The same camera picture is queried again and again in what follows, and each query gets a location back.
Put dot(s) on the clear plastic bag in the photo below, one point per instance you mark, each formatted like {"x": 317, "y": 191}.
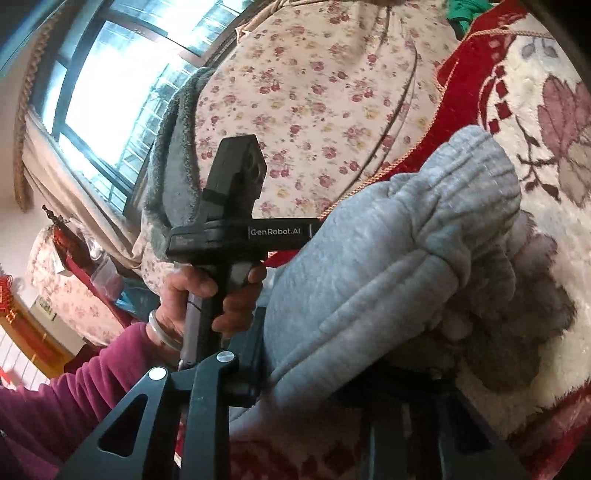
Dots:
{"x": 104, "y": 274}

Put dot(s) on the grey pants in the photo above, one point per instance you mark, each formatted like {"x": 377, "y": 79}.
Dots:
{"x": 369, "y": 277}

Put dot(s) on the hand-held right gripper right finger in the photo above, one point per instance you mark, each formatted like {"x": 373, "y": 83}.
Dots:
{"x": 415, "y": 438}

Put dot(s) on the window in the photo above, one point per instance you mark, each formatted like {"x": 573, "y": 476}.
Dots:
{"x": 120, "y": 92}

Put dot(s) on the dark grey fleece garment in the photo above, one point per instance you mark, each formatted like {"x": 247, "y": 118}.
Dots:
{"x": 175, "y": 161}

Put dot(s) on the red floral plush blanket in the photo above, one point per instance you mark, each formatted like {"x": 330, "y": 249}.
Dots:
{"x": 531, "y": 115}

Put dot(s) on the red hanging ornament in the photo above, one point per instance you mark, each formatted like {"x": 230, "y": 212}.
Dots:
{"x": 11, "y": 295}

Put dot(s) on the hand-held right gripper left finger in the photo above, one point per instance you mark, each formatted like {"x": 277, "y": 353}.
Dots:
{"x": 247, "y": 369}

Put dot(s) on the floral quilt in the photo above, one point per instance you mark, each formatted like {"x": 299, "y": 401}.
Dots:
{"x": 323, "y": 92}

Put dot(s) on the person's left forearm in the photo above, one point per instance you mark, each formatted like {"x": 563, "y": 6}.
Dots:
{"x": 69, "y": 401}

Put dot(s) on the blue package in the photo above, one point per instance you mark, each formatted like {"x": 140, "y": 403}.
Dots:
{"x": 134, "y": 300}

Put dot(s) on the person's left hand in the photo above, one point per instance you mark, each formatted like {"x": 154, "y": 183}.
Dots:
{"x": 235, "y": 314}

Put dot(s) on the green cloth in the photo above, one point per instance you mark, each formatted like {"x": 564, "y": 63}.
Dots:
{"x": 466, "y": 11}

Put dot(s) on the floral bedding pile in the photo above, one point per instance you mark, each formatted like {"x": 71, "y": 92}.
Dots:
{"x": 69, "y": 295}

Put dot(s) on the wooden furniture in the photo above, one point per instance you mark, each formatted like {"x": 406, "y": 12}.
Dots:
{"x": 37, "y": 341}

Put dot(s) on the red bag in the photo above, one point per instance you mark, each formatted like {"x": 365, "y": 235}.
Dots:
{"x": 64, "y": 240}

